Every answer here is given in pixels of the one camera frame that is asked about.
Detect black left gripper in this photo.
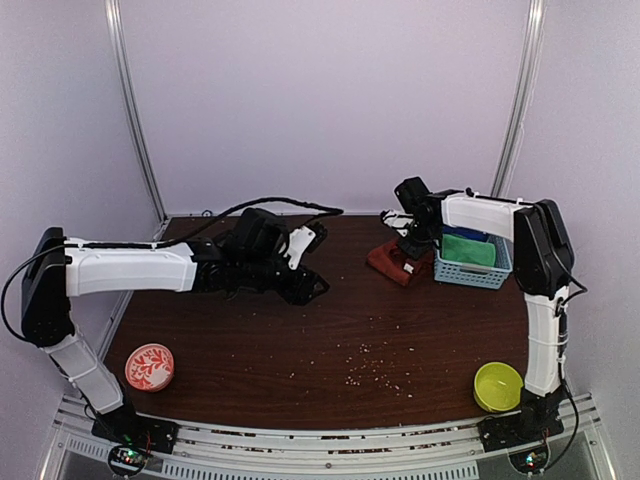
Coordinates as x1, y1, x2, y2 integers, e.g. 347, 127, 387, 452
239, 253, 329, 306

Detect dark red towel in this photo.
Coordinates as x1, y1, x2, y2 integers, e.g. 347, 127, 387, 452
366, 240, 433, 287

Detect green microfibre towel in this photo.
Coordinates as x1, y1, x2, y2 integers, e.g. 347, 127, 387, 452
441, 234, 496, 267

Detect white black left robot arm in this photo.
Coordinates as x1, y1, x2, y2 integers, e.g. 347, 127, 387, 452
7, 208, 329, 444

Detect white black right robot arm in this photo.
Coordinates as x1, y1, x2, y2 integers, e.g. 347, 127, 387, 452
381, 177, 576, 442

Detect blue folded towel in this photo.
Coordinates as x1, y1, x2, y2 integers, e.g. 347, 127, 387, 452
443, 226, 489, 242

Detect light blue perforated basket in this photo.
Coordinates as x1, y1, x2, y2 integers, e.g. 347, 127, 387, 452
433, 234, 513, 290

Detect red white patterned plate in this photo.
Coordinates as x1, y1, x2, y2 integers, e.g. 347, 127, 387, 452
125, 343, 175, 393

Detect yellow-green bowl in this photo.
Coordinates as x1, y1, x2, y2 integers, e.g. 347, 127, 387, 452
473, 362, 524, 413

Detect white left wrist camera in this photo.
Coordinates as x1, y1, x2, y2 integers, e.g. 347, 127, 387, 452
280, 222, 328, 270

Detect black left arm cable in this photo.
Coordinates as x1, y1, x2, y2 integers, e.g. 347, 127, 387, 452
0, 193, 345, 341

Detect right aluminium frame post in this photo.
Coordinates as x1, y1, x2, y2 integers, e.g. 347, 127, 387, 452
491, 0, 547, 197

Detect aluminium frame post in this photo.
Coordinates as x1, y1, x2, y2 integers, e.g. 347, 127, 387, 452
104, 0, 168, 223
491, 0, 547, 197

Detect aluminium front rail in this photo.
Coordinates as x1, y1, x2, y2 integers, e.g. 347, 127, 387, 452
35, 394, 620, 479

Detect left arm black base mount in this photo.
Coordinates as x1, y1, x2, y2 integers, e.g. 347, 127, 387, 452
88, 398, 179, 454

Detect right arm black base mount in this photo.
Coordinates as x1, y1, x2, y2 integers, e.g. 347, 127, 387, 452
477, 400, 564, 452

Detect left aluminium frame post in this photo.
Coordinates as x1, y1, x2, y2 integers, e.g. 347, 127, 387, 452
104, 0, 168, 223

